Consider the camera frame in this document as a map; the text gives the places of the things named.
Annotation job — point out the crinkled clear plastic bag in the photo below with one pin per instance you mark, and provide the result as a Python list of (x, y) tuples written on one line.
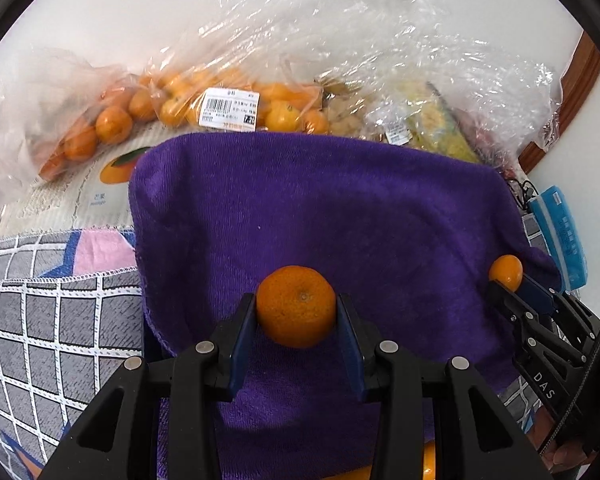
[(380, 35)]

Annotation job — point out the white-labelled bag of oranges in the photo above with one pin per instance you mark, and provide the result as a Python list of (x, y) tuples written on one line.
[(180, 105)]

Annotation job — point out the clear bag of oranges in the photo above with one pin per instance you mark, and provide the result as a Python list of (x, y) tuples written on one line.
[(80, 142)]

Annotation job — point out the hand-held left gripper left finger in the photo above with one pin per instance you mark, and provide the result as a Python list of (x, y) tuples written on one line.
[(242, 345)]

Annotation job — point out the bag of pale round fruit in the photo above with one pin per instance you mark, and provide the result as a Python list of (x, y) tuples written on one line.
[(345, 117)]

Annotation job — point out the person's right hand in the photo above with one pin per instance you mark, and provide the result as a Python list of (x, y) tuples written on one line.
[(565, 456)]

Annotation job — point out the bag of yellow fruit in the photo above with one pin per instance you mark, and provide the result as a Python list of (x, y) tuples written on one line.
[(440, 125)]

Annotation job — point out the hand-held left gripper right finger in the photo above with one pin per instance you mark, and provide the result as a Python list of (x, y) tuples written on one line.
[(350, 350)]

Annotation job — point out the purple towel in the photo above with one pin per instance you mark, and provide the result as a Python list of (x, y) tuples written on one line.
[(330, 210)]

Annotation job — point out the mandarin orange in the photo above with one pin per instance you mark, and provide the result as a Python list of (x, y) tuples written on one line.
[(506, 270), (428, 465), (296, 306)]

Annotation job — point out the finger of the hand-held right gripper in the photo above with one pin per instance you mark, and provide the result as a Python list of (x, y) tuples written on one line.
[(505, 302), (537, 289)]

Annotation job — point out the blue tissue pack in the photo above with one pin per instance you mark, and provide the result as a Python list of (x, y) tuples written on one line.
[(562, 240)]

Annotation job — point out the grey checkered blanket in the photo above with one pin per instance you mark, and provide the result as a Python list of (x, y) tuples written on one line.
[(55, 335)]

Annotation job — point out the brown wooden frame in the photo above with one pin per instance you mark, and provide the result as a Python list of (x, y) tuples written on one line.
[(575, 90)]

